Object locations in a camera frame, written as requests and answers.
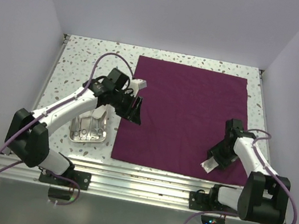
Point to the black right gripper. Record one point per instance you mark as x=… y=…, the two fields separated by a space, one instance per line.
x=222 y=161

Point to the steel forceps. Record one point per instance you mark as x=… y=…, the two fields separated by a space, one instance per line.
x=77 y=127
x=87 y=128
x=98 y=126

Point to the clear plastic sachet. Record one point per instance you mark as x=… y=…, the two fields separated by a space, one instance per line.
x=209 y=165

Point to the steel instrument tray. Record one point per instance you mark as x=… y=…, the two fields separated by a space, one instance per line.
x=93 y=138

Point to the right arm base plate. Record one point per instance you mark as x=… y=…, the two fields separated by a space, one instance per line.
x=202 y=202

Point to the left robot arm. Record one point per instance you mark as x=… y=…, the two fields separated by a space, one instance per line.
x=29 y=132

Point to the aluminium rail frame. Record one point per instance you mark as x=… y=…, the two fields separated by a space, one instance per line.
x=165 y=193

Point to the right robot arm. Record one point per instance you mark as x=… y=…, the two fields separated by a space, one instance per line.
x=263 y=198

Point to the purple cloth mat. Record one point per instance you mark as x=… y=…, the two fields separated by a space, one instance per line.
x=183 y=115

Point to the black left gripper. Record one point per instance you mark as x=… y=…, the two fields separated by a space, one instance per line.
x=132 y=113

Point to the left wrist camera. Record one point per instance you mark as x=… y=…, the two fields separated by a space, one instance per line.
x=138 y=84

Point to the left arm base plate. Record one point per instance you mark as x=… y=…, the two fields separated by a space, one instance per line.
x=71 y=178

